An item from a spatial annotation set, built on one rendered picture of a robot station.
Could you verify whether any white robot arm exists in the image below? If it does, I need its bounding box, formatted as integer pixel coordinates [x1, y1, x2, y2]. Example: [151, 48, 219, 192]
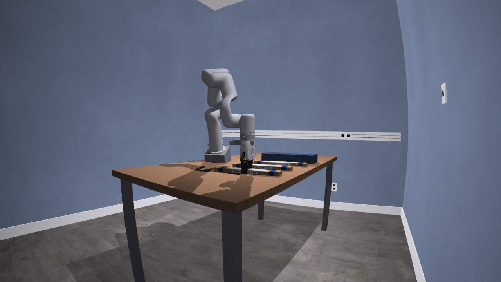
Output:
[201, 69, 255, 154]

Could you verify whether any tan cardboard pack with white label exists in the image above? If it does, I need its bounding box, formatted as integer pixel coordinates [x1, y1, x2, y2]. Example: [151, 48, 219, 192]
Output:
[214, 166, 282, 176]
[232, 163, 293, 171]

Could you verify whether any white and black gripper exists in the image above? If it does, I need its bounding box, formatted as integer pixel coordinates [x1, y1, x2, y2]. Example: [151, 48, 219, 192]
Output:
[240, 140, 255, 174]

